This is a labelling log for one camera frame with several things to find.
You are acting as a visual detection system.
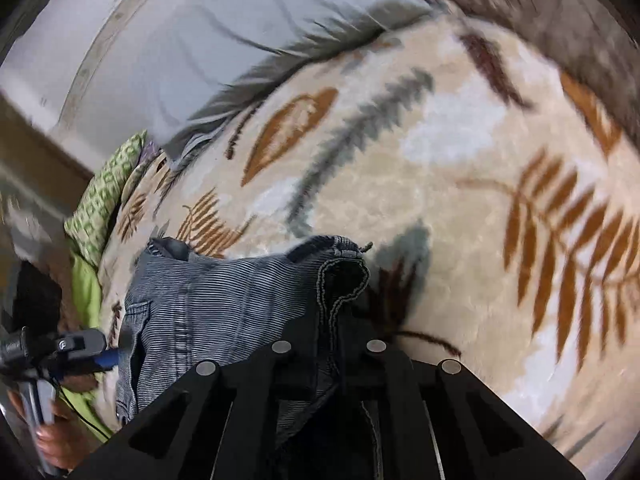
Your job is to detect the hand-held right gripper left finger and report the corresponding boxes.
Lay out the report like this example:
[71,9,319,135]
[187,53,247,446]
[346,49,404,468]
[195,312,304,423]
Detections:
[65,310,328,480]

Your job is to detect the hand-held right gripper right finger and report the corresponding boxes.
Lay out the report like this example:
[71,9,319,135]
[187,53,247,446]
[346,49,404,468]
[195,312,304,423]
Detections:
[342,307,587,480]

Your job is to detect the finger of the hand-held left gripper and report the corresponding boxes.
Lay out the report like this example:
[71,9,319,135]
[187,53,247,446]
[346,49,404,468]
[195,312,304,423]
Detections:
[96,347,121,372]

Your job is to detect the blue-grey pants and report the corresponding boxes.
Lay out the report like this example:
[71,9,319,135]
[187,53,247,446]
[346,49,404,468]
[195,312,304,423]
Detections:
[115,234,373,453]

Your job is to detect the person's left hand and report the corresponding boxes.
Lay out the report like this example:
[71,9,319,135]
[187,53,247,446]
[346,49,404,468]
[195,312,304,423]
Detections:
[7,390,96,476]

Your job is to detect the lime green bed sheet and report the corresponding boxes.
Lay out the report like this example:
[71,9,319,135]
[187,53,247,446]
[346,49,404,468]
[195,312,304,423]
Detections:
[65,252,121,441]

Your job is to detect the green patterned pillow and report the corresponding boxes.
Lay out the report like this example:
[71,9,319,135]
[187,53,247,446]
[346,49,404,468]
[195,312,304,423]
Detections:
[64,130,148,266]

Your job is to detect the beige leaf print blanket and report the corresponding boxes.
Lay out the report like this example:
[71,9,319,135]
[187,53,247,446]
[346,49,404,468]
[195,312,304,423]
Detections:
[97,12,640,480]

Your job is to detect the brown wooden furniture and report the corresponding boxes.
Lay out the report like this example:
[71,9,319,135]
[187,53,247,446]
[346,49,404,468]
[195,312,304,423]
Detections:
[0,95,93,261]

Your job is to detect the light grey pillow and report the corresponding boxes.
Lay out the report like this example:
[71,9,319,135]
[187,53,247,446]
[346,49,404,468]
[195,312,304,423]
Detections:
[147,0,443,163]

